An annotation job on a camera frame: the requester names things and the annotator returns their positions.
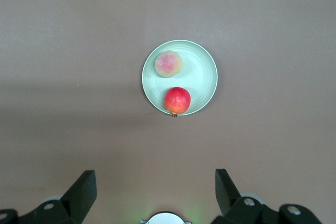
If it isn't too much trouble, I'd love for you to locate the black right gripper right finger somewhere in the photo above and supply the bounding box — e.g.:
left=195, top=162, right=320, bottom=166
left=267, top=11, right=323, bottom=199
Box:
left=209, top=168, right=325, bottom=224

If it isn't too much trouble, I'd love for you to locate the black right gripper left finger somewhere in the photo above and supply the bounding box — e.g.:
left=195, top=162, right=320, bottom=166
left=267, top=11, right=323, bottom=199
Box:
left=0, top=169, right=98, bottom=224

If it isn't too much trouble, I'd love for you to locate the red pomegranate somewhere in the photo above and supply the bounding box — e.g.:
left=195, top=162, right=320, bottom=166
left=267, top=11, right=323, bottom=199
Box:
left=164, top=87, right=192, bottom=118

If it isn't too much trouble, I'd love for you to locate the pink green peach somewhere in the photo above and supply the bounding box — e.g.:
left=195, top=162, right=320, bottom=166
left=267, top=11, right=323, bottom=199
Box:
left=154, top=50, right=183, bottom=78

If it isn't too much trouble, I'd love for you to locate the brown table cloth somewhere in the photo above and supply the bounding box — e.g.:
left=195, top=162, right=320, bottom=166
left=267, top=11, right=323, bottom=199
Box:
left=0, top=0, right=336, bottom=224

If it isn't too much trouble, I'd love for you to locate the pale green round plate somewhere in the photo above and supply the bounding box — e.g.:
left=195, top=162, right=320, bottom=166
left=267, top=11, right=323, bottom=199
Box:
left=142, top=39, right=219, bottom=116

